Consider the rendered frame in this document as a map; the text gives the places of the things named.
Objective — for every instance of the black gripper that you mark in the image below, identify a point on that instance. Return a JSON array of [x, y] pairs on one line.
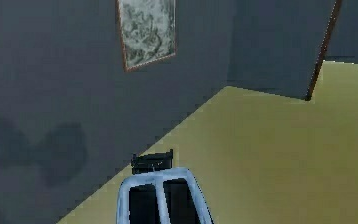
[[152, 162]]

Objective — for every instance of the framed grey marbled picture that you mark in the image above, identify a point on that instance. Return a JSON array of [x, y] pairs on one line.
[[148, 31]]

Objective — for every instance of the brown door frame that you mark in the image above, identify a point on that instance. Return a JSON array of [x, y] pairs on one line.
[[322, 53]]

